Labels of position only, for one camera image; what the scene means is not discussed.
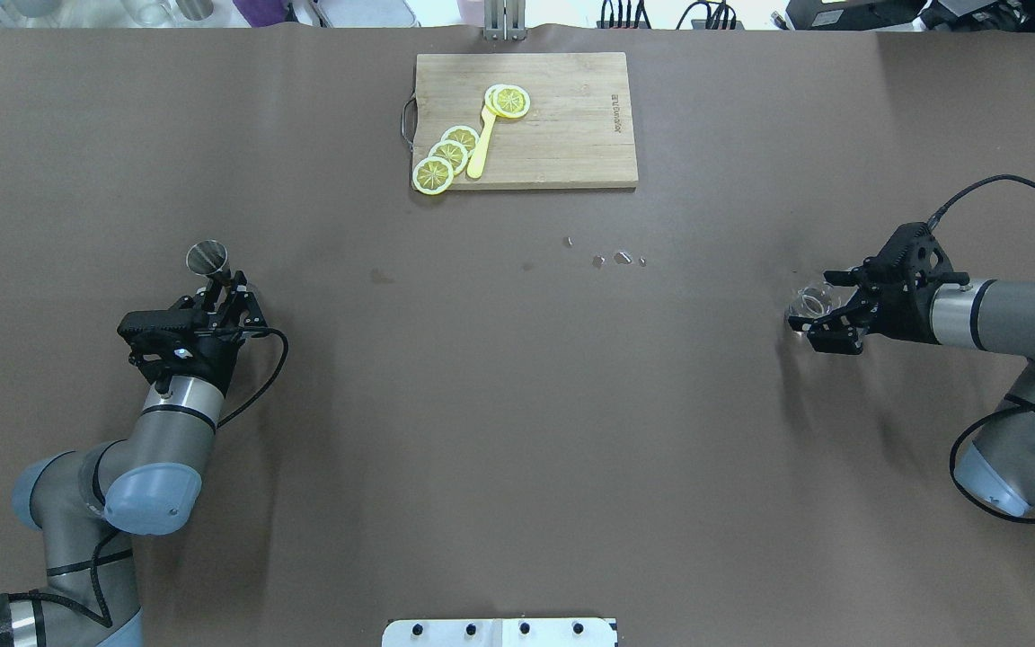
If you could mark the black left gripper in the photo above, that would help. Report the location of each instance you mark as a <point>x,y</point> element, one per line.
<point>215,358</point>

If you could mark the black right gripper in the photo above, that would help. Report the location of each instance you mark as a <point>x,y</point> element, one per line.
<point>902,312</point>

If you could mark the clear glass shaker cup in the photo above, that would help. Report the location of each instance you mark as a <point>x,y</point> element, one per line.
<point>815,300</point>

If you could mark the steel jigger measuring cup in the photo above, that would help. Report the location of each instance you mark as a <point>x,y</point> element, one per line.
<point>208,260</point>

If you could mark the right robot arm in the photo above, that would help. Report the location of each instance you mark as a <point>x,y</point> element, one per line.
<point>992,461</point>

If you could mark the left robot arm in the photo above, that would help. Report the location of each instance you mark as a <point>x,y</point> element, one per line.
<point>90,505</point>

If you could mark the lemon slice bottom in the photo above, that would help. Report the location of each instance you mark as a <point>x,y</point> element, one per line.
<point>432,175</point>

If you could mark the lemon slice middle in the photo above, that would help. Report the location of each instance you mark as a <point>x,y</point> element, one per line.
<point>452,152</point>

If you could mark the wooden cutting board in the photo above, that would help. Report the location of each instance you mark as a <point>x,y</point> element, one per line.
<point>578,134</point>

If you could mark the lemon slice on spoon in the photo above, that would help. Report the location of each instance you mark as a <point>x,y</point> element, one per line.
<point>508,101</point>

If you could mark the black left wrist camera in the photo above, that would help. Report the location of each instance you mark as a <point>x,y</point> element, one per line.
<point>156,333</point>

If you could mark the aluminium frame post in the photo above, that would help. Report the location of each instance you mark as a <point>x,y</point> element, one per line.
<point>504,20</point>

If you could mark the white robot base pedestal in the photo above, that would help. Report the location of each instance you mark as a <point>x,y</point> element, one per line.
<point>513,631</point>

